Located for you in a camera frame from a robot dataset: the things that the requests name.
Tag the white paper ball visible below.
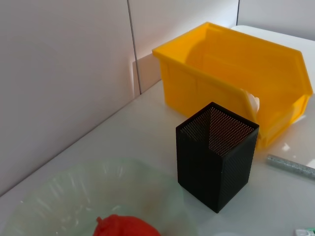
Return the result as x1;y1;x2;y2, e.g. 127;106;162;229
246;90;261;116

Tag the red pepper toy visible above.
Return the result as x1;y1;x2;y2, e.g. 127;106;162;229
93;214;162;236

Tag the grey metal pen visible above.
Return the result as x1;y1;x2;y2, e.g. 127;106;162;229
266;154;315;179

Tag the black mesh pen holder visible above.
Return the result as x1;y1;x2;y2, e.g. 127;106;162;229
175;102;260;214

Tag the wavy green glass fruit plate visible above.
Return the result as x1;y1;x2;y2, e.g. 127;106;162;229
0;158;197;236

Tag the yellow plastic bin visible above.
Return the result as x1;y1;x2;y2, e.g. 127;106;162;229
152;22;314;151

